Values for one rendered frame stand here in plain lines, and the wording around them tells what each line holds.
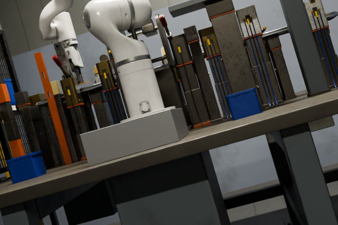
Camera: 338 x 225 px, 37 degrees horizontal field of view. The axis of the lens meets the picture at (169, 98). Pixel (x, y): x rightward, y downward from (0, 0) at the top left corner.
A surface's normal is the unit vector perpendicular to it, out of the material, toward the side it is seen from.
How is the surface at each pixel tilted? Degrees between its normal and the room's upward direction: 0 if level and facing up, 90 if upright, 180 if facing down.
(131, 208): 90
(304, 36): 90
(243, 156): 90
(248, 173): 90
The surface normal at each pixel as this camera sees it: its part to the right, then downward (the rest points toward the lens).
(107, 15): 0.41, -0.16
